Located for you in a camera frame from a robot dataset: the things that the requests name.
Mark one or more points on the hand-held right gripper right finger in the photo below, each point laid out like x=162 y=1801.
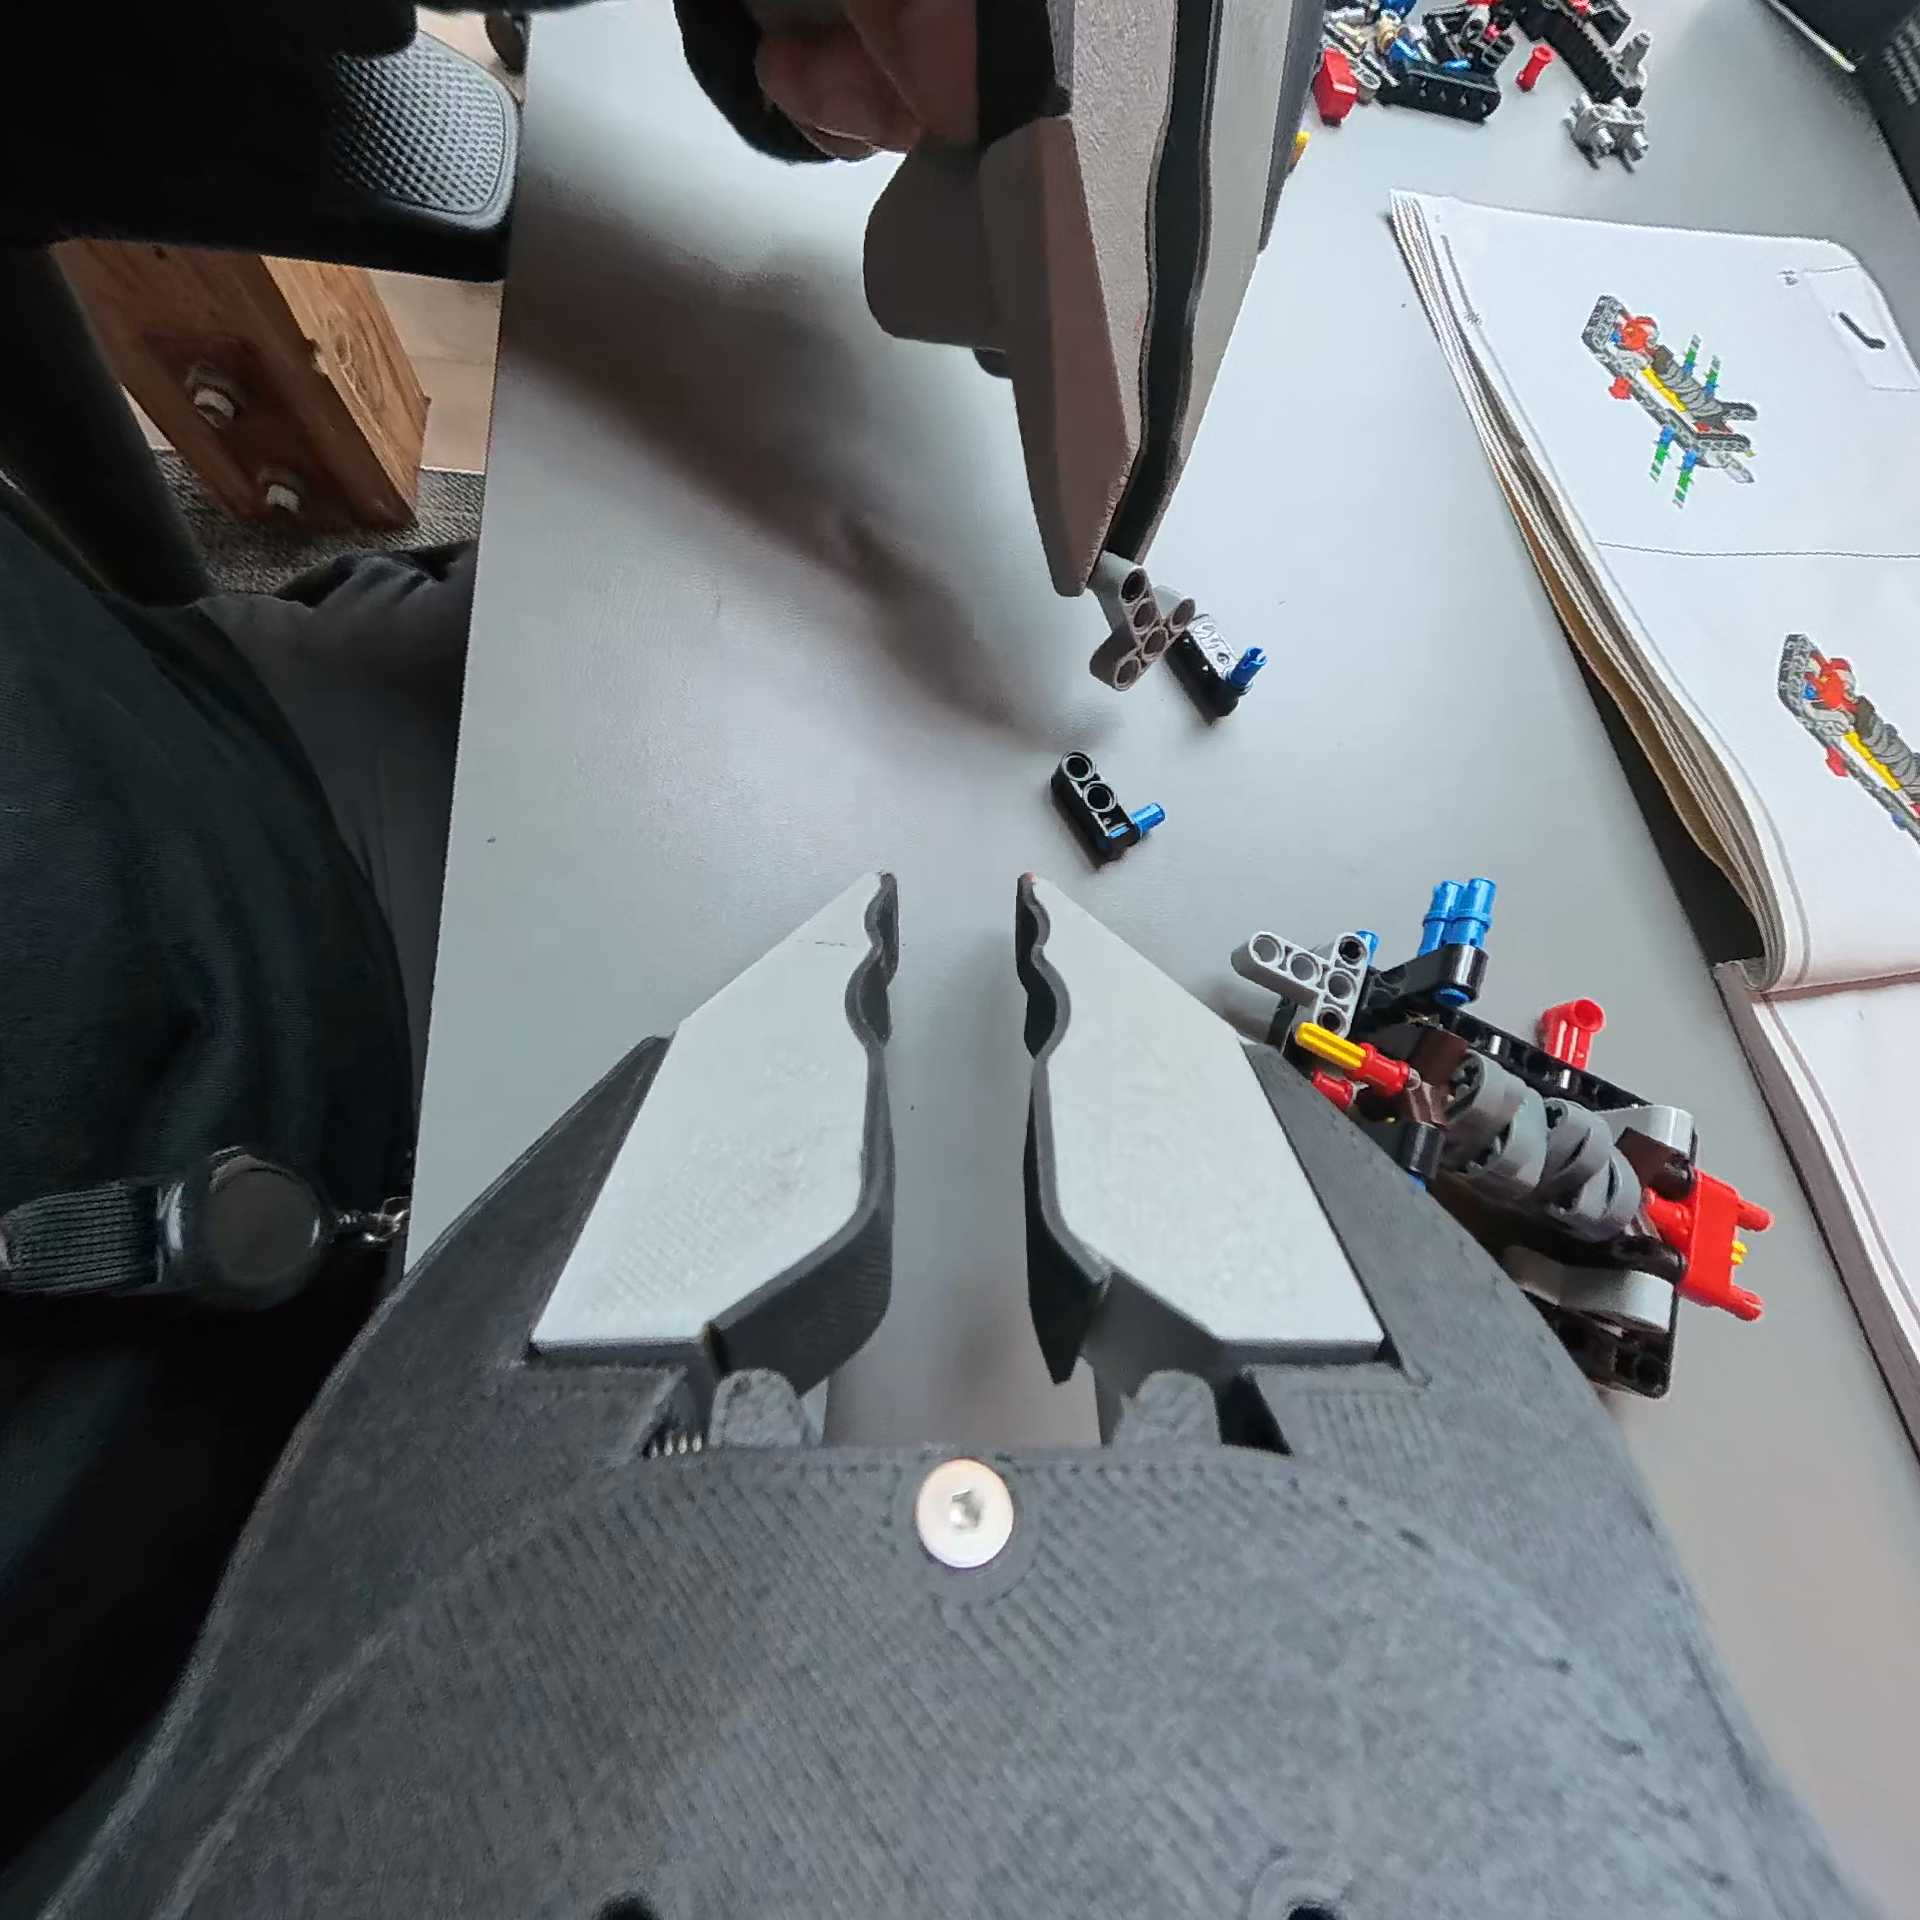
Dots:
x=1185 y=1200

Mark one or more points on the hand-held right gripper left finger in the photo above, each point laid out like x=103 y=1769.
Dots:
x=720 y=1187

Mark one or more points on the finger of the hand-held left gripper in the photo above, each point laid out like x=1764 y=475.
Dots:
x=1080 y=331
x=1214 y=272

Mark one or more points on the grey T-shaped lego connector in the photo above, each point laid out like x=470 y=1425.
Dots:
x=1140 y=631

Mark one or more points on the lego chassis assembly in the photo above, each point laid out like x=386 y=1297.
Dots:
x=1530 y=1143

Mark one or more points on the black three-hole lego beam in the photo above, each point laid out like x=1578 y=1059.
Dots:
x=1199 y=668

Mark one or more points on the small black lego piece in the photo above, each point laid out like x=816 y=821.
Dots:
x=1086 y=793

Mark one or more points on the person's left forearm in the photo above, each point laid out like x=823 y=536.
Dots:
x=720 y=59

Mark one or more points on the pile of loose lego parts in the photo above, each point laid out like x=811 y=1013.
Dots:
x=1442 y=75

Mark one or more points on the lego instruction booklet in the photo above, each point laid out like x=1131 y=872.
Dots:
x=1724 y=525

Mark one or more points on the lego set box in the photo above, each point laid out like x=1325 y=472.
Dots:
x=1899 y=59

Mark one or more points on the person's left hand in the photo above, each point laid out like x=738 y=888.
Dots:
x=869 y=75

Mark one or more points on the black badge reel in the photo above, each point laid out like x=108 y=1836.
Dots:
x=238 y=1221

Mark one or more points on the black chair armrest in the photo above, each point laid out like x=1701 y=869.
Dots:
x=376 y=138

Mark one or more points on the wooden table leg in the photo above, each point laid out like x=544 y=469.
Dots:
x=301 y=374

